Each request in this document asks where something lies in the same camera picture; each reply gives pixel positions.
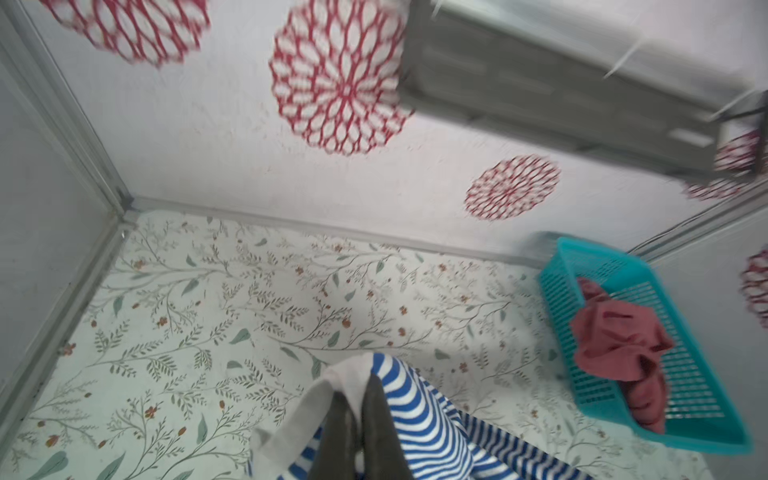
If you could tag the grey metal wall shelf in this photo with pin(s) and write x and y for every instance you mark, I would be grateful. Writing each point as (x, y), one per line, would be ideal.
(556, 78)

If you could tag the floral table mat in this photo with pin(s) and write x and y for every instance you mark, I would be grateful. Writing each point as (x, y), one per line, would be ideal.
(204, 329)

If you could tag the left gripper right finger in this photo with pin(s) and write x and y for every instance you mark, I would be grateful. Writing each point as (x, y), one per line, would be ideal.
(383, 455)

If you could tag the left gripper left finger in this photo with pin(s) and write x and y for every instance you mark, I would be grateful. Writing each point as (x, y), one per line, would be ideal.
(336, 454)

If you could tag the teal plastic basket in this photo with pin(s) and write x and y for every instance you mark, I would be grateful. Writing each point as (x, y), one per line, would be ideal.
(699, 415)

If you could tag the maroon red tank top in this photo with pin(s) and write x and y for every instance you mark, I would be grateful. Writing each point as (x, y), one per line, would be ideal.
(624, 342)

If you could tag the blue white striped tank top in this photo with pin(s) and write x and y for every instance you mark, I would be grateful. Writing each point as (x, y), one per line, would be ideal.
(439, 441)

